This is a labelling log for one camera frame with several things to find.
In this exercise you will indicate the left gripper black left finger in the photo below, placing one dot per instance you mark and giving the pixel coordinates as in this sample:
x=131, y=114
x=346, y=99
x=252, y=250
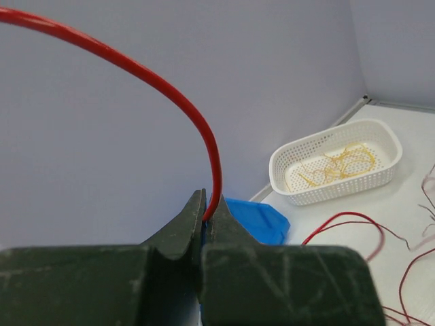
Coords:
x=151, y=283

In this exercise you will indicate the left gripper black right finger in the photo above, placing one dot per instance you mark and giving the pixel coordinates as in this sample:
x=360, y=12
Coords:
x=331, y=285

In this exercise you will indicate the blue plastic divided bin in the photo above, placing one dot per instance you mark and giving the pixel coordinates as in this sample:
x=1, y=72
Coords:
x=258, y=220

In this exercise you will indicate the white perforated plastic basket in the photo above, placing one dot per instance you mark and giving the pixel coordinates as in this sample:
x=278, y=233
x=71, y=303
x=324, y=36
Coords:
x=337, y=162

